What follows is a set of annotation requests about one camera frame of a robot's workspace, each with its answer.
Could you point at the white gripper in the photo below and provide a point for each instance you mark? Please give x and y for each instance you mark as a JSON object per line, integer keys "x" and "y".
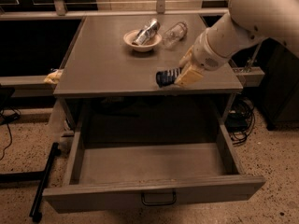
{"x": 204, "y": 55}

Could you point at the dark blue rxbar snack bar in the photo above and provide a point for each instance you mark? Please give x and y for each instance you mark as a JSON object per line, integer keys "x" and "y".
{"x": 167, "y": 77}

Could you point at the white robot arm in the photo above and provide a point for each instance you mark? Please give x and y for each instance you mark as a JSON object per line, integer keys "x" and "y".
{"x": 246, "y": 24}

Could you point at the grey cabinet counter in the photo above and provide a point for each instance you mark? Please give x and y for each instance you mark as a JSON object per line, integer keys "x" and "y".
{"x": 101, "y": 64}

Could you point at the grey open top drawer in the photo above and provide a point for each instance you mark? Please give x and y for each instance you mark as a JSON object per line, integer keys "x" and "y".
{"x": 115, "y": 177}

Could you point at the clear plastic bottle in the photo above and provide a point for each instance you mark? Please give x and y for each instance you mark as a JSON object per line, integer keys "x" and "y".
{"x": 173, "y": 35}

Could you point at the silver crushed can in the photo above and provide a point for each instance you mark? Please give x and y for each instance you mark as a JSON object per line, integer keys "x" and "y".
{"x": 149, "y": 30}

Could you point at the white ceramic bowl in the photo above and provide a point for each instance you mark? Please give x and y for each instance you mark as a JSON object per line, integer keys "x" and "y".
{"x": 129, "y": 37}

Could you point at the black metal stand leg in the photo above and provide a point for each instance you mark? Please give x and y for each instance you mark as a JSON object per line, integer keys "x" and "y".
{"x": 41, "y": 176}

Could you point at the black drawer handle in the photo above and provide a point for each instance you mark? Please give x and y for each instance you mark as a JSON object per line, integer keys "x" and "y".
{"x": 158, "y": 199}

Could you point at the yellow sponge on rail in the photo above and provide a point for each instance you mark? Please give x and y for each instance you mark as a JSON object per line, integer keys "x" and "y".
{"x": 53, "y": 78}

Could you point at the grey metal rail frame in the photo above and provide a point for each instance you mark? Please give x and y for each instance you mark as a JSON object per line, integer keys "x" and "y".
{"x": 28, "y": 86}

